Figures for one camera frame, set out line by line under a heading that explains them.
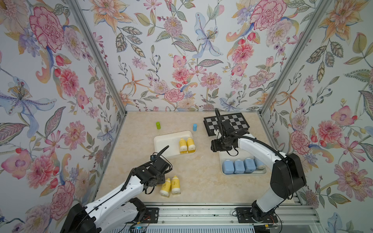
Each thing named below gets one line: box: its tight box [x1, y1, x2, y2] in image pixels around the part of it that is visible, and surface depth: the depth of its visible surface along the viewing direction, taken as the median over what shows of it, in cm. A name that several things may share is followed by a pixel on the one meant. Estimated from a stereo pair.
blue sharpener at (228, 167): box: [222, 159, 235, 175], surface depth 86 cm
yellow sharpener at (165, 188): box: [159, 177, 172, 197], surface depth 78 cm
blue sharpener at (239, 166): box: [233, 159, 245, 174], surface depth 86 cm
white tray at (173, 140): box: [153, 130, 195, 159], surface depth 104 cm
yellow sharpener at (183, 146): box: [178, 137, 188, 154], surface depth 95 cm
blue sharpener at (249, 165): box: [243, 157, 256, 174], surface depth 86 cm
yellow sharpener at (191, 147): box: [186, 137, 196, 154], surface depth 95 cm
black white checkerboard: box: [203, 112, 251, 137], surface depth 113 cm
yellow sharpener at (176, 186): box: [171, 175, 181, 195], surface depth 79 cm
